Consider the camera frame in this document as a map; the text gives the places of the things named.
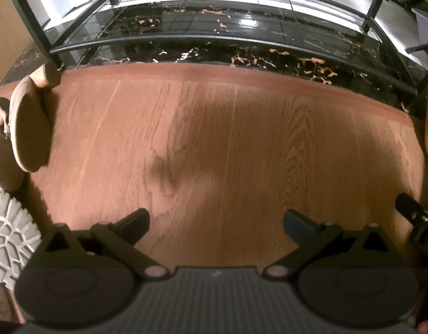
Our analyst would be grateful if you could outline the white lace-up sneaker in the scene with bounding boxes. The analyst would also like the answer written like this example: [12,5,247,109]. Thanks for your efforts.
[0,191,44,291]

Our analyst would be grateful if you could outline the wooden panel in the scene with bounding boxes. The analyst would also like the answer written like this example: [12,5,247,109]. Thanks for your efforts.
[0,0,38,89]

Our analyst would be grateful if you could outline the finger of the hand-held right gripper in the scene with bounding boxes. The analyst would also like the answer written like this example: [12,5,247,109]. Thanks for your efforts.
[395,192,428,225]

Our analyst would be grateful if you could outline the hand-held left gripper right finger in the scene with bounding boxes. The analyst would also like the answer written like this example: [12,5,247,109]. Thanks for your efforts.
[264,209,396,281]

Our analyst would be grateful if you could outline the black metal shoe rack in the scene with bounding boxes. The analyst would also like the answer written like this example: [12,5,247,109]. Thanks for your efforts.
[1,0,428,116]

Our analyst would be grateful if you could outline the pink suede shoe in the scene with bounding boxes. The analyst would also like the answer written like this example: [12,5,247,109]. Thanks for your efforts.
[0,97,27,193]
[8,63,63,173]

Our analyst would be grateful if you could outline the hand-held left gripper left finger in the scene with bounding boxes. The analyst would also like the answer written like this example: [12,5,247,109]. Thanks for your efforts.
[33,208,170,281]

